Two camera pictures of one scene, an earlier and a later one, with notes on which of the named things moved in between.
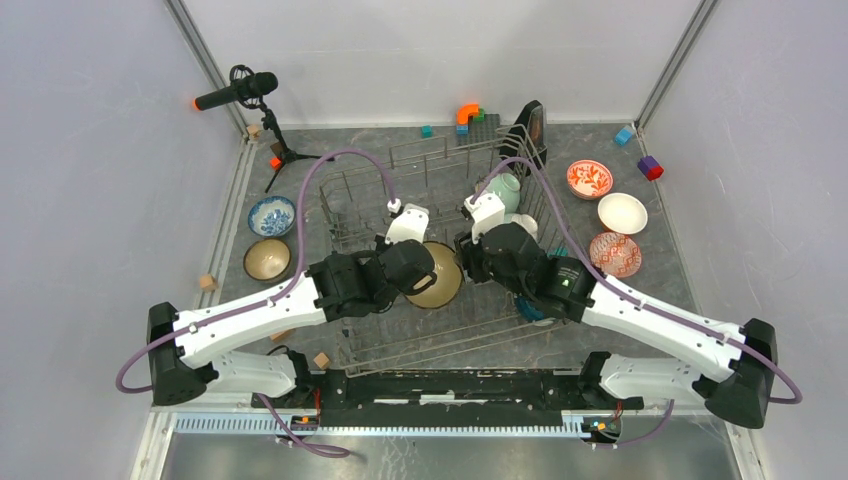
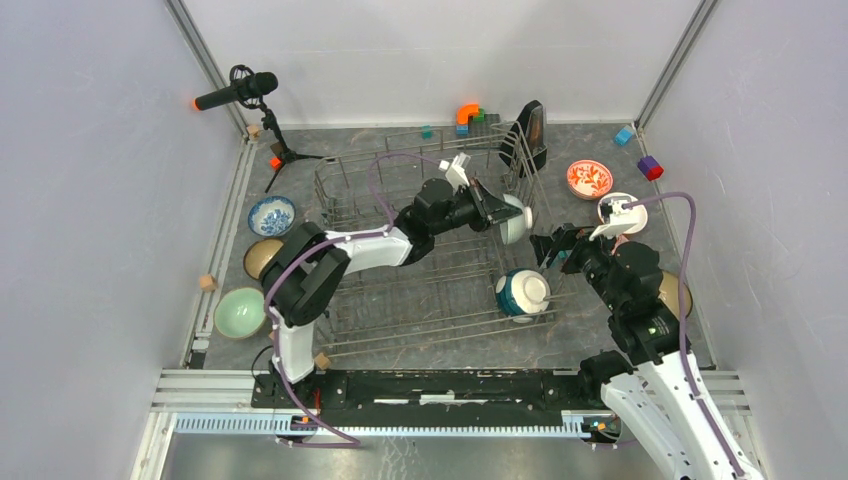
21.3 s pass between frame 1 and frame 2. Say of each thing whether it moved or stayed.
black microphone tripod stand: stayed
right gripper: moved
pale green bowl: moved
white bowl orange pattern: stayed
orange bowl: stayed
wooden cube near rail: stayed
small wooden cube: stayed
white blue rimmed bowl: stayed
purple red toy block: stayed
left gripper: moved
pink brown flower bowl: moved
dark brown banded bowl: stayed
